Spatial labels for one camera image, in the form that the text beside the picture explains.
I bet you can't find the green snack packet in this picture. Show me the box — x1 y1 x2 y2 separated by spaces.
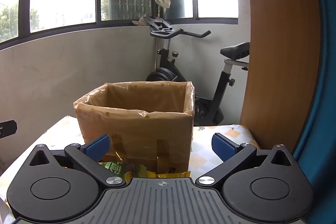
100 161 127 178

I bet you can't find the checked floral tablecloth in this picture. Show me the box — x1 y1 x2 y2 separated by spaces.
0 115 261 224

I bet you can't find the blue curtain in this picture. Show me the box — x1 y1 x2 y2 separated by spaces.
293 0 336 188

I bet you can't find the black exercise bike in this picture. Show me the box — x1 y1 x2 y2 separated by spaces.
146 15 251 126

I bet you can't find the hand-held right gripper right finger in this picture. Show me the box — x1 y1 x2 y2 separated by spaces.
196 133 298 188

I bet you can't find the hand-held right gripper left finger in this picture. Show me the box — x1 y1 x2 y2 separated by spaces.
28 134 126 188

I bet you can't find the metal pole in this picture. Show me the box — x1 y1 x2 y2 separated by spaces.
154 5 162 69

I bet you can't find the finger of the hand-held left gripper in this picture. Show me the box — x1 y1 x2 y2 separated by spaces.
0 120 18 138

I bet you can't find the brown cardboard box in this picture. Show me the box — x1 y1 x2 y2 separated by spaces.
73 80 195 174

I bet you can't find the crumpled beige paper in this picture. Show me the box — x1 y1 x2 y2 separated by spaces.
132 15 153 26

